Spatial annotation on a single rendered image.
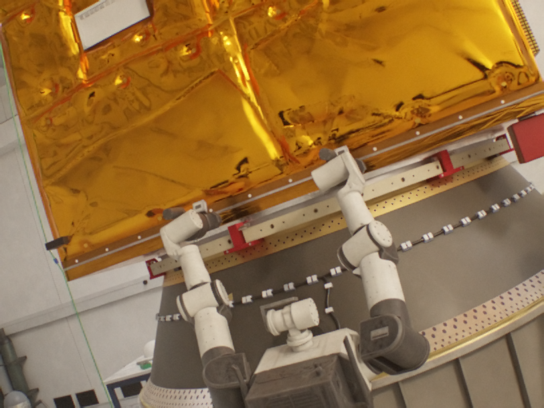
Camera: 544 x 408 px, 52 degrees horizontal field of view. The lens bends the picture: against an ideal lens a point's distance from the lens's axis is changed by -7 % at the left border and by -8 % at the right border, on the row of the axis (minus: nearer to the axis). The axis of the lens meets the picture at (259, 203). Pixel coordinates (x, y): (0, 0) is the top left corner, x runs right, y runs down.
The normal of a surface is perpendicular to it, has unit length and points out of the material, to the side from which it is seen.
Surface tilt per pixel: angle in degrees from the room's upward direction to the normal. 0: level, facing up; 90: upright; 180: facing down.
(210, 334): 42
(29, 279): 90
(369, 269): 53
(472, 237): 62
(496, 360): 90
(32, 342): 90
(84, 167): 86
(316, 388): 101
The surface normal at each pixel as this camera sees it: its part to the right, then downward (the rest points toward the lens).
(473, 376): 0.08, -0.09
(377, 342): -0.65, -0.49
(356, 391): -0.22, 0.22
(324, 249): -0.32, -0.43
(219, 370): -0.12, -0.78
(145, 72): -0.28, -0.09
